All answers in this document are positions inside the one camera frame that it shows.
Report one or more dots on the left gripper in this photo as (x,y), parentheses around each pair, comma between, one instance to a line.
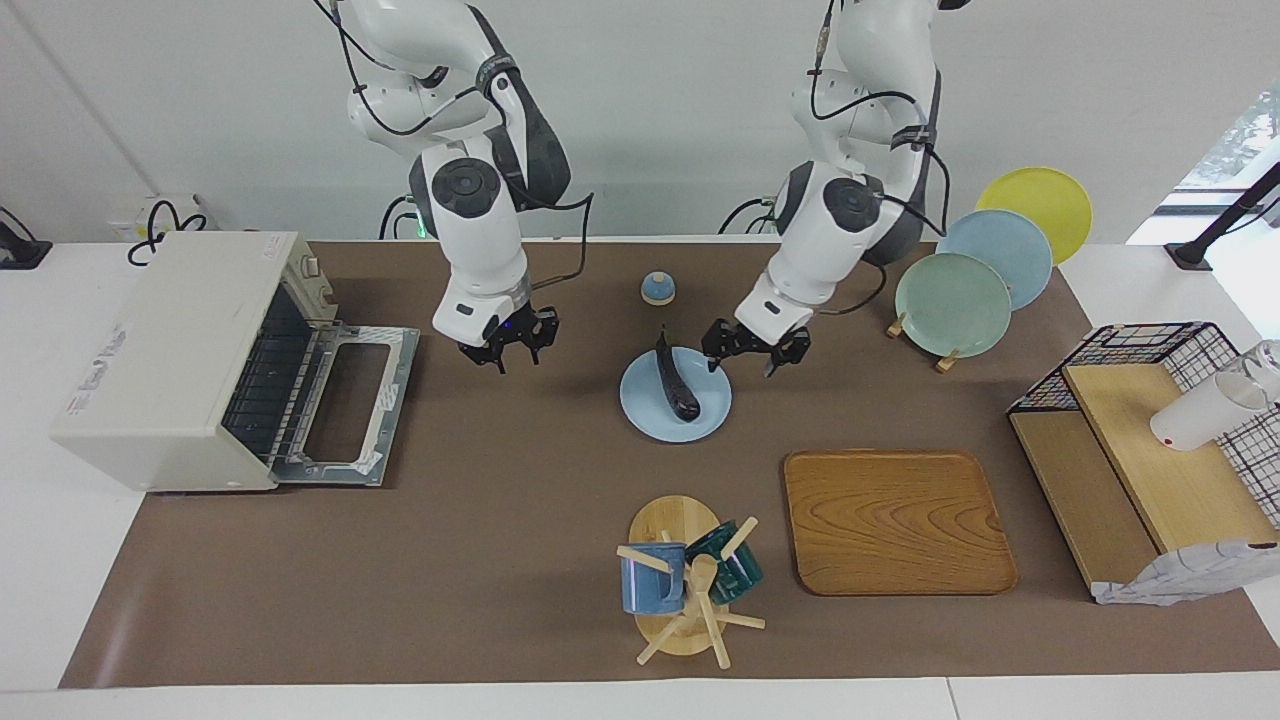
(768,340)

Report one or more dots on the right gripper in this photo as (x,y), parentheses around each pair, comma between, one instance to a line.
(520,328)

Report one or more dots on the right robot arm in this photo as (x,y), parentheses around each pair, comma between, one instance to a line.
(470,225)

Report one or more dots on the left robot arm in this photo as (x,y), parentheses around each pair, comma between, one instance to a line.
(845,215)

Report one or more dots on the dark purple eggplant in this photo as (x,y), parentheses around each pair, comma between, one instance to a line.
(677,385)

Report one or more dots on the white toaster oven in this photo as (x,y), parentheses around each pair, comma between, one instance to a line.
(170,360)

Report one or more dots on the small blue and tan knob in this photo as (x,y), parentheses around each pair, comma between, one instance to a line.
(658,290)

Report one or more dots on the light blue round plate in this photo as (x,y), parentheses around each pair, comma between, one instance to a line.
(650,405)

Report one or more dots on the wooden mug tree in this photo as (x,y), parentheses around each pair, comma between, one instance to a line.
(675,520)

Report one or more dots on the wooden plate rack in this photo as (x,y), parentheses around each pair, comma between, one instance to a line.
(946,361)

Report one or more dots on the green plate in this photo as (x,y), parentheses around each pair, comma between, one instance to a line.
(950,305)

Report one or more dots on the wooden tray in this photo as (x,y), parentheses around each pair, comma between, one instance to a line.
(895,520)

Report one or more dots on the dark green mug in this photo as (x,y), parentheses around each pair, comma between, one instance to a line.
(740,575)

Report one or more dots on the blue mug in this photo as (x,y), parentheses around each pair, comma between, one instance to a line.
(650,585)

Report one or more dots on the yellow plate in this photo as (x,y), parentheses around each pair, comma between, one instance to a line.
(1050,200)

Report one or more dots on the white socket box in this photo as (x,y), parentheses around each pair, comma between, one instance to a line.
(135,215)

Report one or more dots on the wooden shelf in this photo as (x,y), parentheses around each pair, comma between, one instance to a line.
(1150,480)

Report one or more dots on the white cup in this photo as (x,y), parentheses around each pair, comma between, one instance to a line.
(1200,415)

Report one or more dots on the black stand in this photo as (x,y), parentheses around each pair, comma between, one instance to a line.
(1215,228)
(18,248)

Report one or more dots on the white patterned cloth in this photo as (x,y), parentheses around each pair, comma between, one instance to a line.
(1180,580)

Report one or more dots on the clear glass cup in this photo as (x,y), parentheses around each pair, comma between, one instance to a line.
(1266,365)

